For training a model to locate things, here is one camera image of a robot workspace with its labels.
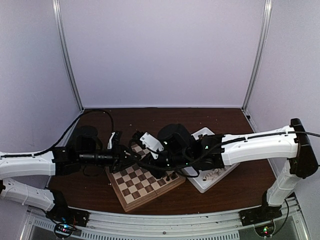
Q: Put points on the white divided plastic tray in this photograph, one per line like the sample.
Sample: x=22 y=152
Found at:
x=197 y=182

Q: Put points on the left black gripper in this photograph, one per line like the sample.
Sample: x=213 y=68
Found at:
x=119 y=159

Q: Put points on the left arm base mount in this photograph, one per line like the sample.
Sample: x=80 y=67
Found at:
x=72 y=216

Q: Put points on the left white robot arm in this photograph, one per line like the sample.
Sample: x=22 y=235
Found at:
x=56 y=161

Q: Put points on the wooden chessboard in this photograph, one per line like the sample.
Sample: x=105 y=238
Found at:
x=135 y=186

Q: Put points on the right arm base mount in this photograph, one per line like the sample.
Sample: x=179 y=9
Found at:
x=259 y=214

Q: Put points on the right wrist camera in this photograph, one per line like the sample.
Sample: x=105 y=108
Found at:
x=148 y=141

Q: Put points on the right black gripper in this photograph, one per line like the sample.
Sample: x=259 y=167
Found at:
x=156 y=172

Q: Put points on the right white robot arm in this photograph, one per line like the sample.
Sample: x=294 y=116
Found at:
x=290 y=142

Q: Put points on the white chess pieces pile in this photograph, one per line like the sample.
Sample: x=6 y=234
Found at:
x=213 y=174

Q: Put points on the aluminium frame rail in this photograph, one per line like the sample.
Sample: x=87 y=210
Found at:
x=223 y=225

